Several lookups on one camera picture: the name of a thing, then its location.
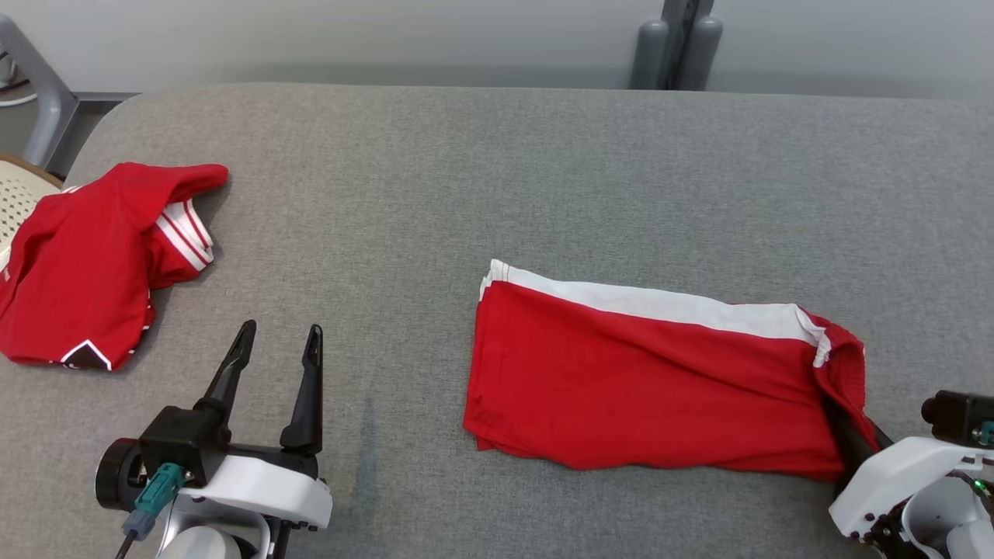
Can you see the teal left camera connector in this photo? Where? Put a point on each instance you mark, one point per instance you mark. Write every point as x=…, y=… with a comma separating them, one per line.
x=155, y=497

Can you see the red jersey with white sleeves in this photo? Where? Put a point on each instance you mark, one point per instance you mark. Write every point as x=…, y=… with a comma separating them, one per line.
x=78, y=264

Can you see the red shorts with white stripe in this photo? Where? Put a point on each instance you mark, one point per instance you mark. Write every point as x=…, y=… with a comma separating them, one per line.
x=637, y=380

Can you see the white round floor base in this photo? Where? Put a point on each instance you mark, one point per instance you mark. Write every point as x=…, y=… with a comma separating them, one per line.
x=12, y=81

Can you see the grey slanted frame leg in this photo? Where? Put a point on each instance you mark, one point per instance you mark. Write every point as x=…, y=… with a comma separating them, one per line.
x=46, y=101

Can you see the cream perforated laundry basket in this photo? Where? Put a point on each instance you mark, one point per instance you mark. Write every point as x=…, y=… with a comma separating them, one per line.
x=19, y=206

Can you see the teal right camera connector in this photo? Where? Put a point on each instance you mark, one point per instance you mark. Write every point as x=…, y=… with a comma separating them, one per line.
x=988, y=433

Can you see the grey double partition post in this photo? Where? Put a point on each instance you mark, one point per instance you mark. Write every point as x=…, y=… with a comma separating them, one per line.
x=651, y=54

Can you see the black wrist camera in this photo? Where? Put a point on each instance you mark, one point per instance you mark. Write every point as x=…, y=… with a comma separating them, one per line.
x=955, y=415
x=182, y=446

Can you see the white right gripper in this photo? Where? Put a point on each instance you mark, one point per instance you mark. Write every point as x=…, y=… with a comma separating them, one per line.
x=885, y=473

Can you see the teal camera connector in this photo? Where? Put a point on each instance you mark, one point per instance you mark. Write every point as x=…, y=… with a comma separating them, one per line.
x=988, y=433
x=155, y=497

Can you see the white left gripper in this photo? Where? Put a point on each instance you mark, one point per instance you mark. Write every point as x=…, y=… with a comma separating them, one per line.
x=272, y=489

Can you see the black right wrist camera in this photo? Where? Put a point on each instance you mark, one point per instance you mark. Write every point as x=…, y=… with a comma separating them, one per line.
x=955, y=415

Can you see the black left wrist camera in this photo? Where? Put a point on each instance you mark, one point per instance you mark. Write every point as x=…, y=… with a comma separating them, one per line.
x=182, y=446

